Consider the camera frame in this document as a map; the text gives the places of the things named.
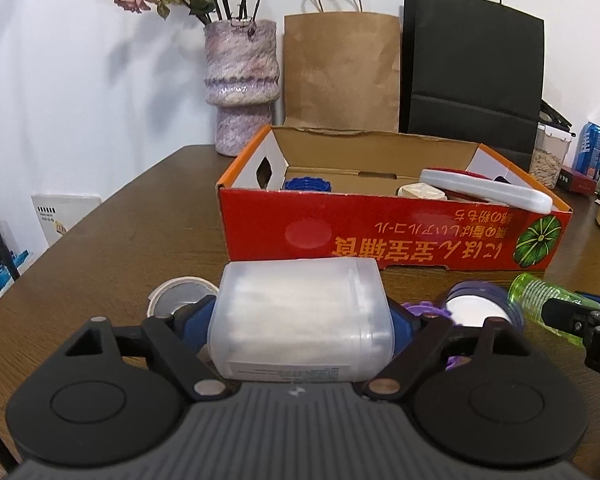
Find red cardboard box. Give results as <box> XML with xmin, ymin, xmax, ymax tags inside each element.
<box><xmin>216</xmin><ymin>126</ymin><xmax>572</xmax><ymax>271</ymax></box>

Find purple ceramic vase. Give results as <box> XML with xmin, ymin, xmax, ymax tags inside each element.
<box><xmin>204</xmin><ymin>20</ymin><xmax>280</xmax><ymax>156</ymax></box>

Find black paper bag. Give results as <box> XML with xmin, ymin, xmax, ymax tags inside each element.
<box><xmin>399</xmin><ymin>0</ymin><xmax>544</xmax><ymax>169</ymax></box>

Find dark red small box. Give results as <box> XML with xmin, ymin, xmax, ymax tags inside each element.
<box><xmin>557</xmin><ymin>166</ymin><xmax>597</xmax><ymax>196</ymax></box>

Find translucent plastic container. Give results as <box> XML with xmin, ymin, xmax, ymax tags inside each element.
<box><xmin>208</xmin><ymin>257</ymin><xmax>396</xmax><ymax>382</ymax></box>

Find blue ridged bottle cap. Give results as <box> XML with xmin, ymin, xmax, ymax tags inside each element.
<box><xmin>283</xmin><ymin>177</ymin><xmax>332</xmax><ymax>193</ymax></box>

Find clear seed container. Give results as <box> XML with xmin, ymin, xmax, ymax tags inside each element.
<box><xmin>529</xmin><ymin>101</ymin><xmax>576</xmax><ymax>188</ymax></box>

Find blue drink can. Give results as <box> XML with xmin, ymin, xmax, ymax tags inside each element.
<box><xmin>572</xmin><ymin>122</ymin><xmax>600</xmax><ymax>181</ymax></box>

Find purple ridged bottle cap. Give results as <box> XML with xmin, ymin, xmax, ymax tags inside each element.
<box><xmin>402</xmin><ymin>301</ymin><xmax>471</xmax><ymax>370</ymax></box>

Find white booklet against wall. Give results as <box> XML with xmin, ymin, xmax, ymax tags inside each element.
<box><xmin>31</xmin><ymin>194</ymin><xmax>102</xmax><ymax>246</ymax></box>

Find brown paper bag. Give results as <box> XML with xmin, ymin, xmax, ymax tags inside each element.
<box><xmin>283</xmin><ymin>0</ymin><xmax>401</xmax><ymax>132</ymax></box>

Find green spray bottle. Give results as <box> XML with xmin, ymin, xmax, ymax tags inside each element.
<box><xmin>508</xmin><ymin>273</ymin><xmax>600</xmax><ymax>347</ymax></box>

